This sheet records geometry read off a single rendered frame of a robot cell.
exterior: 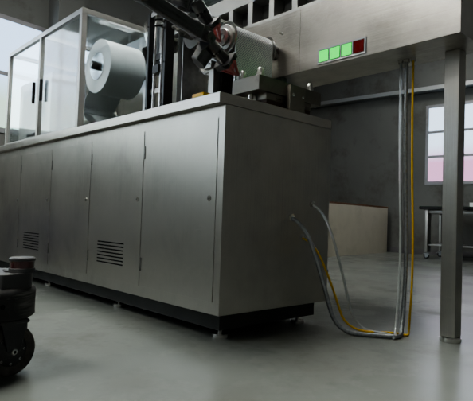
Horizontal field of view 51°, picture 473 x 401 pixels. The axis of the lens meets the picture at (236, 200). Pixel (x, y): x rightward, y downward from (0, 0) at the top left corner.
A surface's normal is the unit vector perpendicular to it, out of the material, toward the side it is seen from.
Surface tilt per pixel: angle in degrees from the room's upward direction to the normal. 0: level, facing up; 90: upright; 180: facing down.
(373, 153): 90
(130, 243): 90
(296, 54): 90
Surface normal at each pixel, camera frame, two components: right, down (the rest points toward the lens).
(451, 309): -0.73, -0.05
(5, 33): 0.76, 0.00
